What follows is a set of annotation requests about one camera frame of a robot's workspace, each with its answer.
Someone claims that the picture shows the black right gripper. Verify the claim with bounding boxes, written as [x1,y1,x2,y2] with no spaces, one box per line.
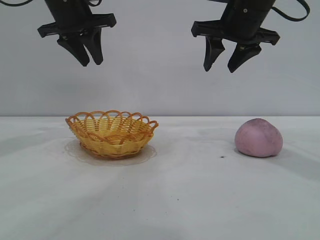
[191,0,281,74]

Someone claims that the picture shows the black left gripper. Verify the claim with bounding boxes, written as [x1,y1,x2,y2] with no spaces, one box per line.
[37,0,118,67]

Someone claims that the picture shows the pink peach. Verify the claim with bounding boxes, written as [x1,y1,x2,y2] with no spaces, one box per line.
[234,118,284,158]

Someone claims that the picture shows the yellow woven plastic basket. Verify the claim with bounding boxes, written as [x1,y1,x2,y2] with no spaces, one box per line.
[64,109,160,160]

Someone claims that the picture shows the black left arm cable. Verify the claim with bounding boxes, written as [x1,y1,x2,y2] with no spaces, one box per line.
[4,0,29,7]

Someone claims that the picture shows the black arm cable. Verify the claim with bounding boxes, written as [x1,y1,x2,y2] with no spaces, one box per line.
[271,0,311,22]
[4,0,29,7]

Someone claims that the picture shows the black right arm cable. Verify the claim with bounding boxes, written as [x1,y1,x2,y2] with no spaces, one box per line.
[271,0,311,22]

